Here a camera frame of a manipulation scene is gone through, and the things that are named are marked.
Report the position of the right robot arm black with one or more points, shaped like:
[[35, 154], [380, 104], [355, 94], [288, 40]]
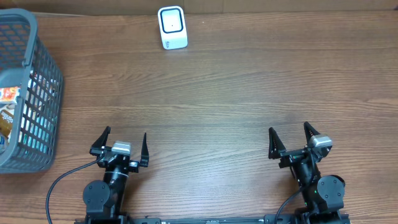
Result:
[[322, 195]]

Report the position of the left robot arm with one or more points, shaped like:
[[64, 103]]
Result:
[[104, 198]]

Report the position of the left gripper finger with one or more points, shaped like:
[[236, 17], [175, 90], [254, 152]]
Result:
[[102, 140], [144, 150]]

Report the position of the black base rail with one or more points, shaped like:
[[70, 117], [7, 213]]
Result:
[[211, 221]]

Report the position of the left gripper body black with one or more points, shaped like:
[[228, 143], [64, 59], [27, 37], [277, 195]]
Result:
[[116, 158]]

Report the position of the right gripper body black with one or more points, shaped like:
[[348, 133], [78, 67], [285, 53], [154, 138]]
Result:
[[290, 156]]

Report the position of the brown white snack bag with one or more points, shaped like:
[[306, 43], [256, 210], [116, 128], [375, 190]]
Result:
[[7, 119]]

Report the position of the grey plastic shopping basket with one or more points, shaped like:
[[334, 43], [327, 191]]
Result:
[[26, 63]]

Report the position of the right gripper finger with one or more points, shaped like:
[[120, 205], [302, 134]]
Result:
[[311, 134], [276, 147]]

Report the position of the white barcode scanner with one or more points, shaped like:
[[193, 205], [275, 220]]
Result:
[[173, 30]]

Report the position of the orange snack packet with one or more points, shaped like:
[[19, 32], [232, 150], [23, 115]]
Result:
[[9, 95]]

